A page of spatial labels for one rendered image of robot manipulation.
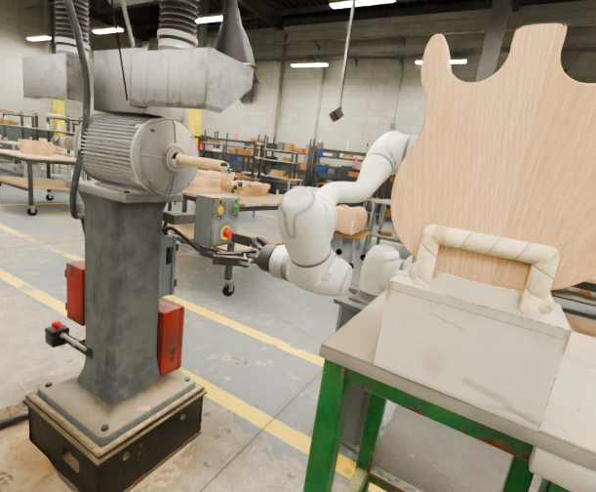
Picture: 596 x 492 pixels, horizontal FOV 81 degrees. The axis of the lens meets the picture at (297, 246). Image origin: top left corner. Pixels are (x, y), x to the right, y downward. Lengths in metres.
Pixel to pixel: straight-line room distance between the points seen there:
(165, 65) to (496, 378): 1.02
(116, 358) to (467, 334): 1.26
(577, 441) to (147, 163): 1.19
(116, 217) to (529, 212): 1.18
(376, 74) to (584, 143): 12.44
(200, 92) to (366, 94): 12.08
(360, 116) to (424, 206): 12.23
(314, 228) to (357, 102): 12.33
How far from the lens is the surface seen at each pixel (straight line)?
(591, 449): 0.74
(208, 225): 1.43
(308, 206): 0.71
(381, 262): 1.59
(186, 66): 1.03
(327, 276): 0.82
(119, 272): 1.41
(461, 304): 0.64
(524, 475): 1.38
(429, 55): 0.71
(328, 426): 0.85
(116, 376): 1.59
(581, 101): 0.67
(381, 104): 12.70
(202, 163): 1.15
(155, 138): 1.22
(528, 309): 0.65
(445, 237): 0.63
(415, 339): 0.67
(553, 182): 0.66
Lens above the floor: 1.28
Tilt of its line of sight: 13 degrees down
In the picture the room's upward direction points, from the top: 8 degrees clockwise
